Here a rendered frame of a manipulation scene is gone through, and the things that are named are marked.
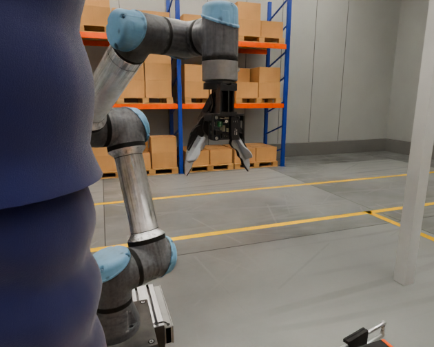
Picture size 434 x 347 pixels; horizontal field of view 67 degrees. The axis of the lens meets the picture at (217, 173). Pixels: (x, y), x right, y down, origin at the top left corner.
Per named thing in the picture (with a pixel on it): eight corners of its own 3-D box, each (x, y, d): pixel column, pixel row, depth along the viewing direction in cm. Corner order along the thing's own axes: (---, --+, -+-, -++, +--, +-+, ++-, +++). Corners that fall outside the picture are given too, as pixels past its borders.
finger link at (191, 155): (180, 173, 67) (204, 135, 67) (173, 167, 73) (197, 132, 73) (191, 180, 68) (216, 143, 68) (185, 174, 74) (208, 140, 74)
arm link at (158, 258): (123, 286, 101) (85, 113, 101) (163, 269, 111) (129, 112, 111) (143, 291, 92) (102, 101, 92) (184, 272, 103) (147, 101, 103)
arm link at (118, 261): (81, 297, 94) (77, 253, 91) (124, 279, 103) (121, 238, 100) (100, 315, 86) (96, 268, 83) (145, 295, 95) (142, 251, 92)
